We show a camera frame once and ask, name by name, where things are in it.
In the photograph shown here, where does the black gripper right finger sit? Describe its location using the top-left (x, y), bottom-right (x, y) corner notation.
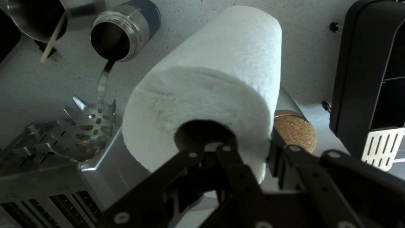
top-left (269, 135), bottom-right (405, 228)

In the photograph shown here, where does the black dish rack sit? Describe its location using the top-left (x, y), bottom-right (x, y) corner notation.
top-left (329, 0), bottom-right (405, 171)

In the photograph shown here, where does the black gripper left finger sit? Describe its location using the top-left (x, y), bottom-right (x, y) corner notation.
top-left (99, 144), bottom-right (269, 228)

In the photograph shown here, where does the slotted steel spoon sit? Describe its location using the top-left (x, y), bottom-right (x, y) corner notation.
top-left (49, 61), bottom-right (116, 162)

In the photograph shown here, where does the glass jar cork lid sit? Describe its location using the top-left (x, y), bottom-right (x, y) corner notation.
top-left (274, 110), bottom-right (316, 153)

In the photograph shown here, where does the steel cup with stick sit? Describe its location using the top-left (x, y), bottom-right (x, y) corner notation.
top-left (0, 0), bottom-right (106, 64)

